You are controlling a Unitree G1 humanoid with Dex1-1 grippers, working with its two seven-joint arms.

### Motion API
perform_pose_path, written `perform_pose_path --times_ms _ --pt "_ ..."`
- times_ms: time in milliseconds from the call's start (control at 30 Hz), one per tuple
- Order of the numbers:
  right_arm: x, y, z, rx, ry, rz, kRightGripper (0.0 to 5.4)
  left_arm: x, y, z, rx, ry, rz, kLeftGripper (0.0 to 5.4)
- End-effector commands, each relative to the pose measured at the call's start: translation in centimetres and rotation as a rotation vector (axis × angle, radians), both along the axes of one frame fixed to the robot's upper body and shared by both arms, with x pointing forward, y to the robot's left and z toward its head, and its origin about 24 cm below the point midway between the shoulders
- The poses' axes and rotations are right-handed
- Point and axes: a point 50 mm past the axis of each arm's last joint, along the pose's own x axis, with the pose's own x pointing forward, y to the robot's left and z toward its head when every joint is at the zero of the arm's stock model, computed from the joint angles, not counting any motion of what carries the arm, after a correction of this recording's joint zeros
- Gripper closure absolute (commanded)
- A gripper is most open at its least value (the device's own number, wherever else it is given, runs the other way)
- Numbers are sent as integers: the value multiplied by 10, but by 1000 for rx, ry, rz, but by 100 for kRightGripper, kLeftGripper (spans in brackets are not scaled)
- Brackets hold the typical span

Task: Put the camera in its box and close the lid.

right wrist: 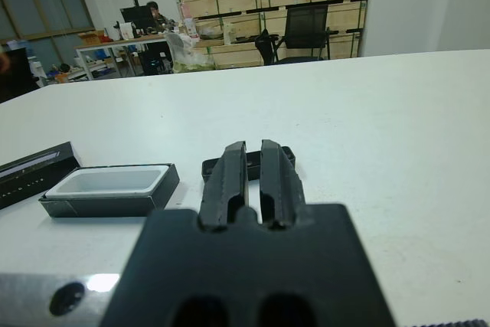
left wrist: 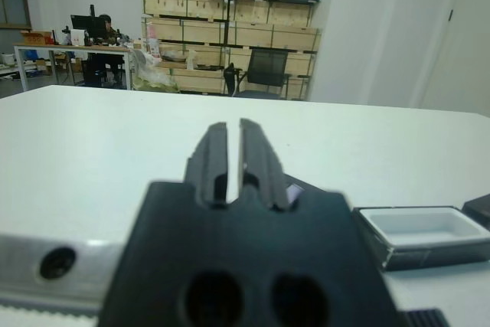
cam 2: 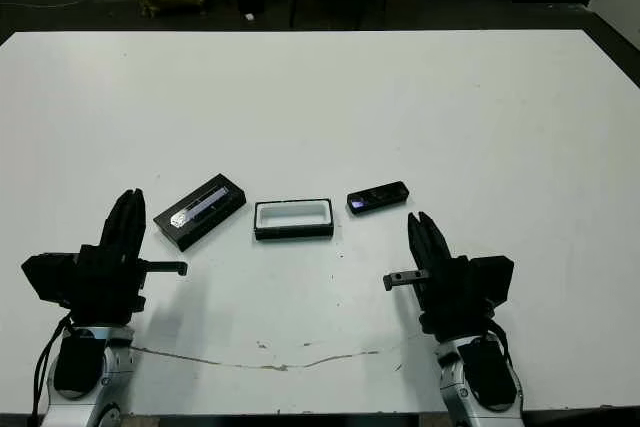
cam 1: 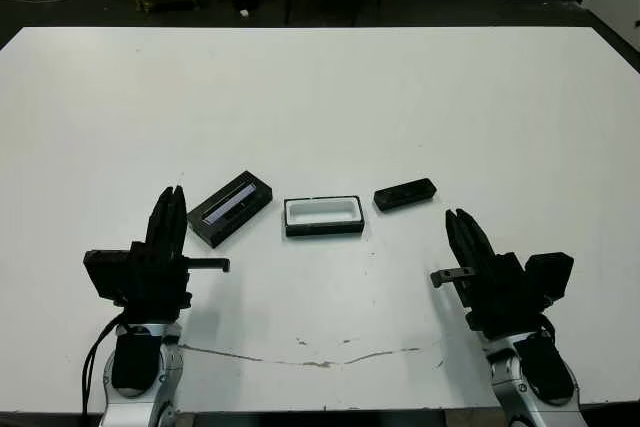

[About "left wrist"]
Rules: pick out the pink and white bottle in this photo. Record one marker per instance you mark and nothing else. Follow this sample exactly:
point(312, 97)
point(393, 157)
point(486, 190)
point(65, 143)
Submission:
point(153, 38)

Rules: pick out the white paper bag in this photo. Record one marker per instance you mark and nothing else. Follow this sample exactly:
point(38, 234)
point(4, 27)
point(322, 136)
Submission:
point(77, 38)

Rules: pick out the black box base white insert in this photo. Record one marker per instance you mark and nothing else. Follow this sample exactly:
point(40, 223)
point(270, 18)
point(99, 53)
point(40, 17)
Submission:
point(413, 223)

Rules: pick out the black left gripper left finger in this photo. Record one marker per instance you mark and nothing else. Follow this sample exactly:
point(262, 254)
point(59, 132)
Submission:
point(214, 166)

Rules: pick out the white door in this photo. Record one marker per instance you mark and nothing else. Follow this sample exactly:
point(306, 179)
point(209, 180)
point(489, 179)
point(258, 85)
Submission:
point(471, 36)

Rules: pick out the black box lid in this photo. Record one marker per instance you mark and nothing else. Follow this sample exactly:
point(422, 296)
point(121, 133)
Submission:
point(294, 190)

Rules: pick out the white-framed wooden desk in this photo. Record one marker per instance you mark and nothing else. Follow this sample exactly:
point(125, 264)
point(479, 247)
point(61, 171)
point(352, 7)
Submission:
point(57, 46)

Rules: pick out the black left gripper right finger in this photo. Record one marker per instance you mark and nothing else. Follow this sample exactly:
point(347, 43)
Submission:
point(260, 166)

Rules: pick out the brown cardboard box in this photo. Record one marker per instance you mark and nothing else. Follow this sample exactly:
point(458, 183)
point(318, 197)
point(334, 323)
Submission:
point(34, 38)

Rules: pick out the black computer monitor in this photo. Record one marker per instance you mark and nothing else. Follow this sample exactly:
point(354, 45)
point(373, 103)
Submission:
point(86, 24)

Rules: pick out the seated person dark clothes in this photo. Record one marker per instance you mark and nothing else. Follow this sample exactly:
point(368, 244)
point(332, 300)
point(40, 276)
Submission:
point(103, 26)

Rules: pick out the black mesh office chair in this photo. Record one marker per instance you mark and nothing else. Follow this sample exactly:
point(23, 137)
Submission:
point(268, 64)

